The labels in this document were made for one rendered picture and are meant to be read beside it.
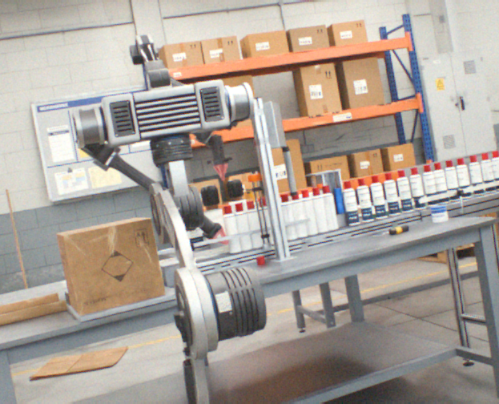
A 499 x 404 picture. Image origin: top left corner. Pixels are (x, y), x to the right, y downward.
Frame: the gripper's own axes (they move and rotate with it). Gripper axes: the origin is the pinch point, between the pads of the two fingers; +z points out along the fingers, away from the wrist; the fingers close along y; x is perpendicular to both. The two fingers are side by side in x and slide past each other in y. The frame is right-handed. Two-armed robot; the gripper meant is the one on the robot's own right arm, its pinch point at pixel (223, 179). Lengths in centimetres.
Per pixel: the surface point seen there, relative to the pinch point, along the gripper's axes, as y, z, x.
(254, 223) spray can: -1.6, 20.0, 22.9
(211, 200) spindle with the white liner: 5.3, 9.1, -4.7
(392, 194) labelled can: -72, 21, 25
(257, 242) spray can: -1.4, 28.3, 23.1
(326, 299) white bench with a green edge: -86, 89, -78
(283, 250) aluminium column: -6.5, 31.9, 36.8
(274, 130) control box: -11.0, -17.3, 37.2
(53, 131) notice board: 7, -60, -417
